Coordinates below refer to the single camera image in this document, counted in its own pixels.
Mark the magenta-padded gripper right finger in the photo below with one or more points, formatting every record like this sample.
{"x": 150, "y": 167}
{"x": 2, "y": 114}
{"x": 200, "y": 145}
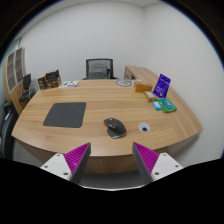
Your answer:
{"x": 146, "y": 158}

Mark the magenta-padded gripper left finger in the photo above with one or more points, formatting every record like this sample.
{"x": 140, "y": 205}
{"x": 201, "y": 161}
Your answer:
{"x": 77, "y": 158}

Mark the black computer mouse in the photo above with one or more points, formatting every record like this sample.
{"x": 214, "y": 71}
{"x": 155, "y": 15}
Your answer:
{"x": 115, "y": 128}

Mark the dark grey mouse pad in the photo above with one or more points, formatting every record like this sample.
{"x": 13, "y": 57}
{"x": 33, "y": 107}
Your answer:
{"x": 65, "y": 114}

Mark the small blue box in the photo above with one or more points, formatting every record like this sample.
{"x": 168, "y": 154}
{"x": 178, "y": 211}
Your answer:
{"x": 156, "y": 105}

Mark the green flat box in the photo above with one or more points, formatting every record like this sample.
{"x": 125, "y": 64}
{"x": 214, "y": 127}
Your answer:
{"x": 167, "y": 105}

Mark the small tan box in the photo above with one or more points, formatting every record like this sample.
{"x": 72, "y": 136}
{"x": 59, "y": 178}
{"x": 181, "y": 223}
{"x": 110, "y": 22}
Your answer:
{"x": 150, "y": 96}

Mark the orange-brown cardboard box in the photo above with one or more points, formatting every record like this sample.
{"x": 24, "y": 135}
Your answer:
{"x": 143, "y": 87}

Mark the purple standing card package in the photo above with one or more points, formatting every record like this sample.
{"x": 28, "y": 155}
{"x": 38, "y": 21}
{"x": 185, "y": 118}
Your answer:
{"x": 162, "y": 86}

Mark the white and green leaflet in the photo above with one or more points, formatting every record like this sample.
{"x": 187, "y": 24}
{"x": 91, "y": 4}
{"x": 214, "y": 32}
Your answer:
{"x": 69, "y": 84}

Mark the black padded office chair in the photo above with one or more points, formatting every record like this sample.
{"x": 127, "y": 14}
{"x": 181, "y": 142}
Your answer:
{"x": 6, "y": 126}

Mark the large brown printed box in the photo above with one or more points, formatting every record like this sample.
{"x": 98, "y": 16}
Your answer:
{"x": 54, "y": 83}

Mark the small brown printed box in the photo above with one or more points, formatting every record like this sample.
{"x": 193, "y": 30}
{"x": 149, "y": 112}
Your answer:
{"x": 42, "y": 82}

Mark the wooden side desk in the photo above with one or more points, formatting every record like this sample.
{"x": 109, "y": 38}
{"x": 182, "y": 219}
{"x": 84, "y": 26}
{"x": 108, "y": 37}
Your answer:
{"x": 141, "y": 72}

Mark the black printed box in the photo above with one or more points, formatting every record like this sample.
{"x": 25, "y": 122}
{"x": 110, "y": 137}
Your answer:
{"x": 52, "y": 74}

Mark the black visitor chair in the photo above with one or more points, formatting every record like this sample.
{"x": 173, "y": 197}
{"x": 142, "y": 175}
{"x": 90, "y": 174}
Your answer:
{"x": 26, "y": 83}

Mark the black mesh office chair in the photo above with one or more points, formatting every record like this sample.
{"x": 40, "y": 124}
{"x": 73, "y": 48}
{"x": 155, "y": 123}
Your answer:
{"x": 98, "y": 69}

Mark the wooden shelf unit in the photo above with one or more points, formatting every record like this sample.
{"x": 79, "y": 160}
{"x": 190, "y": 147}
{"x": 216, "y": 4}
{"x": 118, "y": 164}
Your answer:
{"x": 14, "y": 71}

